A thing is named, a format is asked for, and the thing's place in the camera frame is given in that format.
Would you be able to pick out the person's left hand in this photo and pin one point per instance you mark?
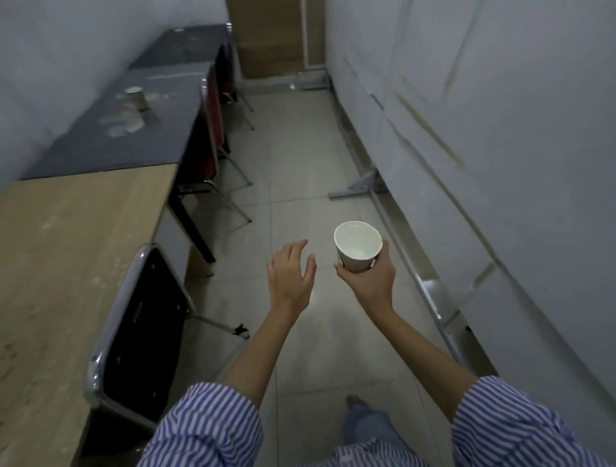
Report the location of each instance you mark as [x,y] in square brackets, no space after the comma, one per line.
[288,281]

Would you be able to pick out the person's right hand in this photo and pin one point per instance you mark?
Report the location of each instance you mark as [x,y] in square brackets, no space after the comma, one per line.
[373,288]

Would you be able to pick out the person's left thumb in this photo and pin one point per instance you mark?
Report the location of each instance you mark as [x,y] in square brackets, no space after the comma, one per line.
[309,270]

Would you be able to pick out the person's right thumb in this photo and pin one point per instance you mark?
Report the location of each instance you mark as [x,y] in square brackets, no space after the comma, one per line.
[344,273]

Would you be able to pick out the white paper cup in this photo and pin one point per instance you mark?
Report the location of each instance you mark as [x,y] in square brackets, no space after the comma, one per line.
[357,243]

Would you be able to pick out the person's right forearm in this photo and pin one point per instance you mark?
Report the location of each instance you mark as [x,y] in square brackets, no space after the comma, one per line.
[423,358]

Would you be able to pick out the person's left forearm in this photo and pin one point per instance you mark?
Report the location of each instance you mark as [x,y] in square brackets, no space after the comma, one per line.
[260,356]

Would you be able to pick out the grey metal partition foot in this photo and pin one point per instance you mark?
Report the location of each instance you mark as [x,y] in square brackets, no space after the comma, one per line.
[447,312]
[358,185]

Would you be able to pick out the person's foot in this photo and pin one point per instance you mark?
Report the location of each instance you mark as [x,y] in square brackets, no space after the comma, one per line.
[354,400]

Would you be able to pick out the blue jeans leg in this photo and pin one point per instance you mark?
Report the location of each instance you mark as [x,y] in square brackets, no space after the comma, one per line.
[373,426]

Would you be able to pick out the blue striped shirt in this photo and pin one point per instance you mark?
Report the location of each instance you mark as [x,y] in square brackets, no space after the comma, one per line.
[211,428]

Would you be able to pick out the dark grey table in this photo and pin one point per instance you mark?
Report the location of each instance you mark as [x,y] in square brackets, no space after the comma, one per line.
[134,125]

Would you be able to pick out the wooden door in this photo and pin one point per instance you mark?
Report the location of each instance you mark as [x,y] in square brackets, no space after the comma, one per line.
[274,38]

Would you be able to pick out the light wooden table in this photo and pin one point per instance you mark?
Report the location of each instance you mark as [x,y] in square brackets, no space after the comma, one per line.
[67,269]

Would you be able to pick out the brown paper cup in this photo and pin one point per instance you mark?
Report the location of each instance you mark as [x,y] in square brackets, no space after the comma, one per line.
[138,98]

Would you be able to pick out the black table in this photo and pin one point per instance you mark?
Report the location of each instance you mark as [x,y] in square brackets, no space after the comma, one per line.
[192,45]

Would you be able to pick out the red chrome frame chair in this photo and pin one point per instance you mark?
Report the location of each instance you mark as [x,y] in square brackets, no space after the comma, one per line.
[212,130]

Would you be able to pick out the black chrome frame chair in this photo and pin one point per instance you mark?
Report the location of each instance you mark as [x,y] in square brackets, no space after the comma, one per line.
[139,332]

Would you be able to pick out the dark chrome frame chair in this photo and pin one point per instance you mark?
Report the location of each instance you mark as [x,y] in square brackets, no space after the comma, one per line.
[233,91]

